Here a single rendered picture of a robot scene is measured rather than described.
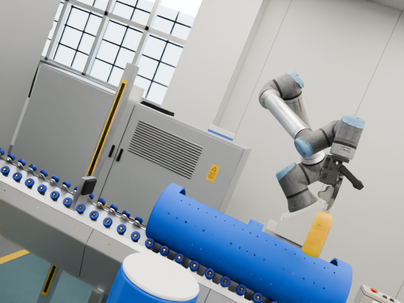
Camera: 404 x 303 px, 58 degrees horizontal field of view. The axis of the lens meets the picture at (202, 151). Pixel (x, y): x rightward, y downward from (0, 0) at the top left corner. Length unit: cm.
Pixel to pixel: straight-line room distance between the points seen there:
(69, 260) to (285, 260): 101
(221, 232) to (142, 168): 187
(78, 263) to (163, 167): 159
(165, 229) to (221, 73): 282
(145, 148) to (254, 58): 185
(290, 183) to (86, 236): 123
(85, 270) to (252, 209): 284
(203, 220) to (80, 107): 232
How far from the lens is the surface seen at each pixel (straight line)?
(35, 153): 395
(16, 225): 206
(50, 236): 194
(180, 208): 163
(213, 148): 315
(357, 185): 153
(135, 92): 363
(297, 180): 234
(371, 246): 454
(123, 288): 126
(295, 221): 225
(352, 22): 461
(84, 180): 188
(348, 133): 151
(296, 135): 165
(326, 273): 165
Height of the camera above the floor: 160
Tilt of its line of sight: 6 degrees down
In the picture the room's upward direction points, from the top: 22 degrees clockwise
